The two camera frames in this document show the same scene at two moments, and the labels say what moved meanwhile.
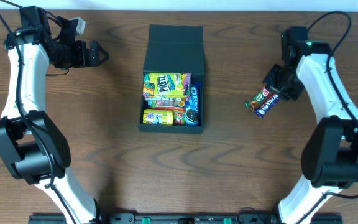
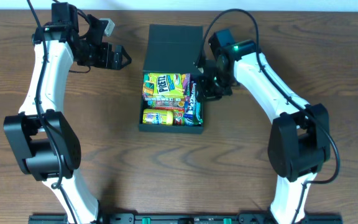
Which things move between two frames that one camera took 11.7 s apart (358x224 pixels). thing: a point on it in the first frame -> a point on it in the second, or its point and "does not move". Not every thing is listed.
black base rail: x=226 y=218 does not move
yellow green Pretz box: x=166 y=84 does not move
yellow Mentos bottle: x=158 y=117 does not move
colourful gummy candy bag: x=179 y=117 -> x=169 y=108
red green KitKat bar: x=258 y=99 -> x=196 y=106
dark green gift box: x=174 y=48 does not move
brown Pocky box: x=165 y=102 does not move
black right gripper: x=278 y=82 -> x=204 y=86
